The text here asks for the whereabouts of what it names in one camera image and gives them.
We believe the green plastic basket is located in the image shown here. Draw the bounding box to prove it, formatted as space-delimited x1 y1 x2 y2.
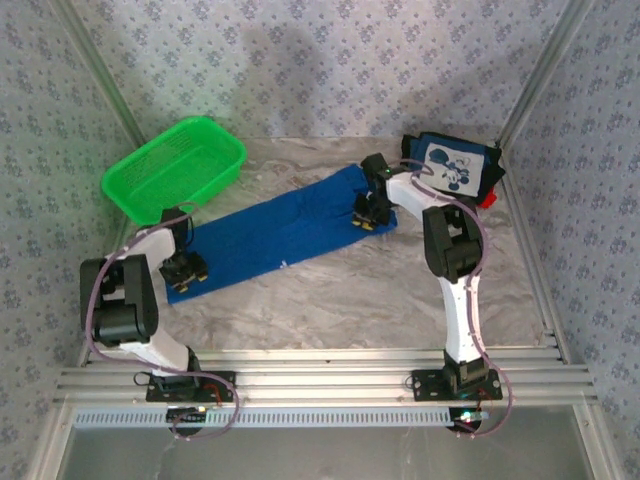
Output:
101 115 248 227

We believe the aluminium rail base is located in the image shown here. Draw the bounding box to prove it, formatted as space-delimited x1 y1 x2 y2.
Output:
52 347 599 407

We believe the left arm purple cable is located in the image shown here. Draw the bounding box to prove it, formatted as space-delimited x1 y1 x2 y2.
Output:
85 201 241 442

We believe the aluminium frame post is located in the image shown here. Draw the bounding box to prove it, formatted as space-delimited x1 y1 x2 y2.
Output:
497 0 596 149
52 0 149 149

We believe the grey slotted cable duct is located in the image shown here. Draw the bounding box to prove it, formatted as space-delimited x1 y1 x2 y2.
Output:
72 405 454 430

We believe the aluminium side rail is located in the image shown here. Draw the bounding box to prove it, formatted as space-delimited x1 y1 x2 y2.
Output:
77 144 149 369
499 147 571 364

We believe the folded black t-shirt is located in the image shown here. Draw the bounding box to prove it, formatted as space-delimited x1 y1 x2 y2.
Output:
398 131 507 207

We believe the folded navy cartoon print t-shirt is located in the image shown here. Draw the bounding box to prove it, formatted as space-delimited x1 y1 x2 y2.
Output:
405 132 489 196

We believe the blue t-shirt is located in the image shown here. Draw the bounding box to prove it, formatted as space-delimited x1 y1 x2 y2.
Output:
165 163 400 306

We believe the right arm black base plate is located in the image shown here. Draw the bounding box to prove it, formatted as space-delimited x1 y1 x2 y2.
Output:
410 368 504 403

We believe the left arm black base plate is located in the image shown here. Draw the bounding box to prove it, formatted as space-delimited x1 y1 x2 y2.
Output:
145 369 237 404

